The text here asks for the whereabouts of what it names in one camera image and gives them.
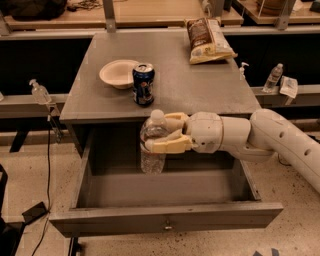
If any small white pump bottle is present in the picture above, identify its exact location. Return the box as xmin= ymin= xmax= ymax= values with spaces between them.
xmin=239 ymin=62 xmax=249 ymax=80

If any black power cable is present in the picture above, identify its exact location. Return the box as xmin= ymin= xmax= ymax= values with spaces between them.
xmin=30 ymin=114 xmax=54 ymax=256

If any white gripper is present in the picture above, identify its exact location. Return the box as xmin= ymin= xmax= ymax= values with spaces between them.
xmin=145 ymin=112 xmax=223 ymax=154

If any clear plastic water bottle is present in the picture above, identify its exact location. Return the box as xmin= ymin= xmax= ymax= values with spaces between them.
xmin=140 ymin=109 xmax=169 ymax=174

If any grey metal post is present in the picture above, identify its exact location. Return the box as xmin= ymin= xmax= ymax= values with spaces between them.
xmin=102 ymin=0 xmax=116 ymax=33

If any white paper bowl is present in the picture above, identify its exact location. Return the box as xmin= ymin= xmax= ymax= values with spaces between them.
xmin=99 ymin=60 xmax=138 ymax=89

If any black floor box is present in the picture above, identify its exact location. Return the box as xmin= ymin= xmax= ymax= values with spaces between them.
xmin=22 ymin=202 xmax=47 ymax=225

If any left hand sanitizer bottle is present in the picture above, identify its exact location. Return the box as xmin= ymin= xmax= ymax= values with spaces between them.
xmin=29 ymin=79 xmax=52 ymax=105

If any blue soda can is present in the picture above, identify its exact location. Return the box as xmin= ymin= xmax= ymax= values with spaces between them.
xmin=132 ymin=63 xmax=155 ymax=106

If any brown chip bag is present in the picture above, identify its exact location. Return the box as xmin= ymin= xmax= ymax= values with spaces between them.
xmin=185 ymin=18 xmax=237 ymax=64

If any background clear water bottle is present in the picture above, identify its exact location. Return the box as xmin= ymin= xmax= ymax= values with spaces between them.
xmin=262 ymin=63 xmax=283 ymax=93

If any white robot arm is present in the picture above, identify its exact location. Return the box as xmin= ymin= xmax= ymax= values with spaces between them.
xmin=143 ymin=109 xmax=320 ymax=192

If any metal drawer knob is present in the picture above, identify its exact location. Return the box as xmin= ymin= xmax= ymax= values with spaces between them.
xmin=163 ymin=220 xmax=173 ymax=231

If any grey cabinet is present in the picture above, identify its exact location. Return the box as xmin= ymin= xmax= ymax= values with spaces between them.
xmin=60 ymin=30 xmax=260 ymax=153

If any open grey top drawer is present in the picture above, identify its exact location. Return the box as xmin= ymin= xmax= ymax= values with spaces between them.
xmin=50 ymin=123 xmax=283 ymax=237

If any black bag on shelf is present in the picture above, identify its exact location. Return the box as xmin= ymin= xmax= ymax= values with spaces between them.
xmin=0 ymin=0 xmax=67 ymax=21

